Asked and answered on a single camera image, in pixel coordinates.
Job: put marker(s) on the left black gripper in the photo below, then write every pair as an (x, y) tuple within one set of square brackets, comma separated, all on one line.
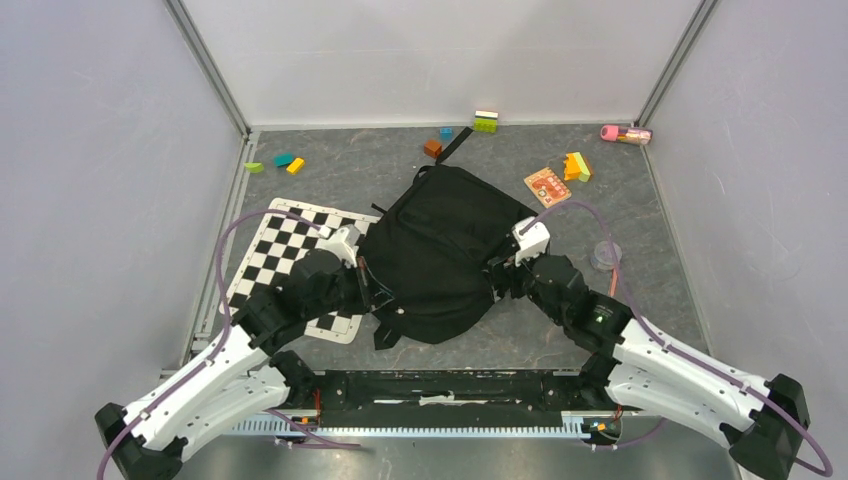
[(361, 276)]

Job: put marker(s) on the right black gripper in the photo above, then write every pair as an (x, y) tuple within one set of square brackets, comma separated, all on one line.
[(501, 270)]

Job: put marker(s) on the black student backpack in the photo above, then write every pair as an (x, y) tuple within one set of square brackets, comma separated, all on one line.
[(429, 250)]

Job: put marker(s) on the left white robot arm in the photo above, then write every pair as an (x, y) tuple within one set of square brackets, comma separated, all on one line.
[(245, 370)]

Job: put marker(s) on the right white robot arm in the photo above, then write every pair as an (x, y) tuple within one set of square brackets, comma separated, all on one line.
[(634, 364)]

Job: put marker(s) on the black white chessboard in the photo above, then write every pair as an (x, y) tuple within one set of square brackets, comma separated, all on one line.
[(279, 242)]

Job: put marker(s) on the small orange spiral notebook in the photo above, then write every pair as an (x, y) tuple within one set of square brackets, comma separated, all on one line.
[(547, 187)]

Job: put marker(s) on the clear round glitter jar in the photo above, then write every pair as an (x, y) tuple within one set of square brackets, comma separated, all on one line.
[(605, 256)]

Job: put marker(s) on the orange green block stack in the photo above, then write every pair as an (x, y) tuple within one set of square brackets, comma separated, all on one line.
[(577, 167)]

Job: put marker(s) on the yellow orange block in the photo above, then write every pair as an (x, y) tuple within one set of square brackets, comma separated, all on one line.
[(295, 166)]

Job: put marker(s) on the teal block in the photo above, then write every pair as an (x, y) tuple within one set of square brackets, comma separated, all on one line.
[(283, 160)]

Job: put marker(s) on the brown orange cube block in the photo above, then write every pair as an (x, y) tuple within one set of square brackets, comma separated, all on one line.
[(433, 148)]

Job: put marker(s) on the green half round block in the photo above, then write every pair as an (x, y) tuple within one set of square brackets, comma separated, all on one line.
[(254, 167)]

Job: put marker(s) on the green white block stack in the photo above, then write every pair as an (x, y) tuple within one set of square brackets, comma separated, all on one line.
[(485, 121)]

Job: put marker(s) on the pink capped marker tube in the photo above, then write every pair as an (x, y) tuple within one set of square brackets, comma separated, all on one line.
[(627, 135)]

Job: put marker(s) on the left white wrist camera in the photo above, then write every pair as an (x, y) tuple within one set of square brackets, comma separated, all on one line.
[(342, 242)]

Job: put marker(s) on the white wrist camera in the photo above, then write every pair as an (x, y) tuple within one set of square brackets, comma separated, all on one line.
[(532, 240), (342, 242)]

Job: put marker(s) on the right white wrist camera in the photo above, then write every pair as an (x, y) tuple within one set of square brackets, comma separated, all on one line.
[(532, 240)]

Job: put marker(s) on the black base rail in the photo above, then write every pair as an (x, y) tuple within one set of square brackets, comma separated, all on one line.
[(454, 402)]

